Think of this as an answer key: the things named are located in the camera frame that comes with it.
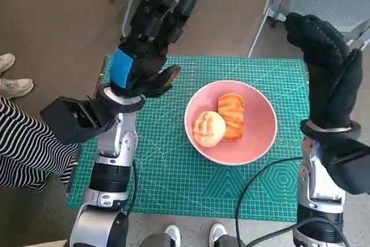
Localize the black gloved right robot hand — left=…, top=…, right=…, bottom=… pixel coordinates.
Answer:
left=283, top=12, right=364, bottom=129

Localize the bare left robot hand blue tape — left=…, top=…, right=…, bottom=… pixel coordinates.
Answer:
left=108, top=0, right=199, bottom=99

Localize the round toy bread bun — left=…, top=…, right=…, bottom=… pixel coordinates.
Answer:
left=193, top=110, right=227, bottom=148

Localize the pink bowl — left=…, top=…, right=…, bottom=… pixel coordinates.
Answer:
left=184, top=80, right=278, bottom=167

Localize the long toy bread loaf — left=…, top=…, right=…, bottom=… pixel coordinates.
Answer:
left=217, top=93, right=246, bottom=141

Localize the green cutting mat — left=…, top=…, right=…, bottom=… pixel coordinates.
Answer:
left=66, top=54, right=312, bottom=223

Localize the person's shoe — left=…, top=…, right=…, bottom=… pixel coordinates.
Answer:
left=0, top=78, right=34, bottom=99
left=0, top=53, right=16, bottom=74

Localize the person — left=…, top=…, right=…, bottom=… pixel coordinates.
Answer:
left=0, top=95, right=80, bottom=192

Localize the white robot right foot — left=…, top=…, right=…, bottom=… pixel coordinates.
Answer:
left=209, top=223, right=228, bottom=247

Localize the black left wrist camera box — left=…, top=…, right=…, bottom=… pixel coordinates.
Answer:
left=39, top=96, right=116, bottom=146

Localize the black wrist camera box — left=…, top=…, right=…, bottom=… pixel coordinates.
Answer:
left=39, top=96, right=116, bottom=146
left=314, top=139, right=370, bottom=196

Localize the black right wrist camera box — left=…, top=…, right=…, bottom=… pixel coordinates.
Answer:
left=314, top=139, right=370, bottom=196

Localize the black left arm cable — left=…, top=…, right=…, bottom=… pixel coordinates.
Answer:
left=124, top=161, right=138, bottom=219

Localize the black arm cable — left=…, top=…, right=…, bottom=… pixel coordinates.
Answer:
left=251, top=216, right=349, bottom=247
left=124, top=161, right=138, bottom=219

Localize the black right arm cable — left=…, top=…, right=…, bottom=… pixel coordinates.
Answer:
left=251, top=216, right=349, bottom=247

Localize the long black robot cable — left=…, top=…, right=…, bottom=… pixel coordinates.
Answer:
left=234, top=156, right=303, bottom=247

